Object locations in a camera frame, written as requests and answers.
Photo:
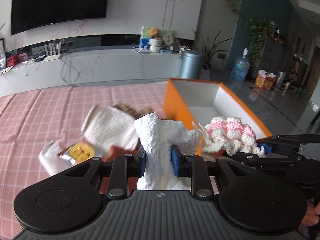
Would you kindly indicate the orange gift bag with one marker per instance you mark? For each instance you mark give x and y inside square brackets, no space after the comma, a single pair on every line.
[265,80]

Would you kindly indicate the orange silver snack bag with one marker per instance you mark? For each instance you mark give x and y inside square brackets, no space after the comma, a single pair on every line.
[78,153]

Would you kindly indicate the pink checkered tablecloth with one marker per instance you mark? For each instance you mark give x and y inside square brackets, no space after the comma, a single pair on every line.
[30,120]

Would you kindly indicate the blue water jug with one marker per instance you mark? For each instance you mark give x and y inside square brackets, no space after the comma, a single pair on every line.
[241,67]

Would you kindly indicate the white knitted cloth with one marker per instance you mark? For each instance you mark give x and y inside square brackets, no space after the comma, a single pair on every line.
[106,127]

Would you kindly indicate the red-brown sponge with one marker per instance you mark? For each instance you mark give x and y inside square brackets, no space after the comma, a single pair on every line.
[116,151]

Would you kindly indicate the right hand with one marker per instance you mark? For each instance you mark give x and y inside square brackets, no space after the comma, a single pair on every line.
[311,217]

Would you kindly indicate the white wifi router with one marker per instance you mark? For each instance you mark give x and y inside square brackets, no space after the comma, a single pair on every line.
[53,51]

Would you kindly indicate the orange storage box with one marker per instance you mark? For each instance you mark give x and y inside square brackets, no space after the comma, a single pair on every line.
[193,101]

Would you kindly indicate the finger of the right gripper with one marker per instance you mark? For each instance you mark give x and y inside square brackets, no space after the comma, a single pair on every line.
[263,149]

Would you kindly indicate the potted green plant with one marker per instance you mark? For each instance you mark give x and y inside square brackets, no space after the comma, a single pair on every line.
[208,48]

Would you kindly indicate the tall leafy plant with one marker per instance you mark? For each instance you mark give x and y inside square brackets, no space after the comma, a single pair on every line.
[259,30]

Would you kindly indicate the black wall television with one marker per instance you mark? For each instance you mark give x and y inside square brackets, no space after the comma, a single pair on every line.
[30,14]

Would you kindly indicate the white marble tv console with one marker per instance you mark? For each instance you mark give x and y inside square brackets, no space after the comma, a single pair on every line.
[91,66]

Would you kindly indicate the red box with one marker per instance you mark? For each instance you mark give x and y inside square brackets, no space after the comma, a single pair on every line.
[12,61]

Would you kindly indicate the grey metal trash can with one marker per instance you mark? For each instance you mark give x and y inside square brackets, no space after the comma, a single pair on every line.
[191,64]

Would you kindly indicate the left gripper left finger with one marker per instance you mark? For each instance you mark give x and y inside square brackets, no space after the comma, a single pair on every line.
[122,174]

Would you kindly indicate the pink white crochet bundle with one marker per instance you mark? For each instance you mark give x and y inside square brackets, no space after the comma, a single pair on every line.
[226,135]

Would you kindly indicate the plush doll on white pot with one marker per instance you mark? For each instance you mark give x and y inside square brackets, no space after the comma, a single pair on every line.
[155,41]

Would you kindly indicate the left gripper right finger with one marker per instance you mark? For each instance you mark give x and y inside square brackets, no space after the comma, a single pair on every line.
[195,168]

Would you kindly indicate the white paper towel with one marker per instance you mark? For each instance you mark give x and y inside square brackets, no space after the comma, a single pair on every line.
[157,136]

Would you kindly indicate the green picture board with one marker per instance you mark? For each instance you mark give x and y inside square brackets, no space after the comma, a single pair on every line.
[167,36]

